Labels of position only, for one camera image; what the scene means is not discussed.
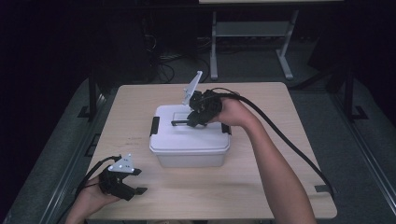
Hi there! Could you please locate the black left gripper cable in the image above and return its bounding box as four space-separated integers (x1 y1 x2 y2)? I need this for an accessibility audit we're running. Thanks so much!
55 155 122 224

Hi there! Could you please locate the grey metal framed desk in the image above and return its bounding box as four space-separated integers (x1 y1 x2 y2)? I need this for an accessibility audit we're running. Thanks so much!
198 0 345 81

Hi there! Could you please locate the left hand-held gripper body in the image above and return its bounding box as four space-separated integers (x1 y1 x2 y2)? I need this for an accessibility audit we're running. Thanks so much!
98 152 136 202

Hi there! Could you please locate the white plastic storage box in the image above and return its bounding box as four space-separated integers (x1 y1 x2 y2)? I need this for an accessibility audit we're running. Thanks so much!
155 151 227 169

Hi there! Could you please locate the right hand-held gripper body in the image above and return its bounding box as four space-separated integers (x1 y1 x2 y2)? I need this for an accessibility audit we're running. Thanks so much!
182 70 223 124

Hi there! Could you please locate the aluminium floor rail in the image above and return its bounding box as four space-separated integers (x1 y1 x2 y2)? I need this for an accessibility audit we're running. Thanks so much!
330 92 396 216
38 92 110 224

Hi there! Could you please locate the black rail bracket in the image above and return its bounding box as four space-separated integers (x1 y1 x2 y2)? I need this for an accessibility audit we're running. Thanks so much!
83 133 101 158

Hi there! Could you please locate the tangle of floor cables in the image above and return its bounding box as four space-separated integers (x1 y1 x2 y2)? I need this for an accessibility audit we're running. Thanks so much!
141 34 213 84

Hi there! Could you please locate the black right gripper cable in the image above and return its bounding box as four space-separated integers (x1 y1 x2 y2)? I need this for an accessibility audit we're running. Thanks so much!
204 87 335 198

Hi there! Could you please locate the white box lid black handle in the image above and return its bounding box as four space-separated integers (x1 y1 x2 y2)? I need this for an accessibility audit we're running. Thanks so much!
148 104 232 157

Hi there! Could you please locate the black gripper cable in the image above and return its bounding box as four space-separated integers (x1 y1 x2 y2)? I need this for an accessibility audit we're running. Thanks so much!
55 155 122 224
204 87 335 198

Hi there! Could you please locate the black metal stand post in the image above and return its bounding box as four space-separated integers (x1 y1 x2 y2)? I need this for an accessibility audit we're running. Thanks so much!
344 66 370 122
78 68 101 120

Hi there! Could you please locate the person's left hand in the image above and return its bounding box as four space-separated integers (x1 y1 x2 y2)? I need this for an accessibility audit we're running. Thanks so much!
65 176 120 223

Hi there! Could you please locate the person's right hand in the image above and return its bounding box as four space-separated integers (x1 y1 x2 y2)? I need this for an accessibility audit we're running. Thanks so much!
214 98 260 129

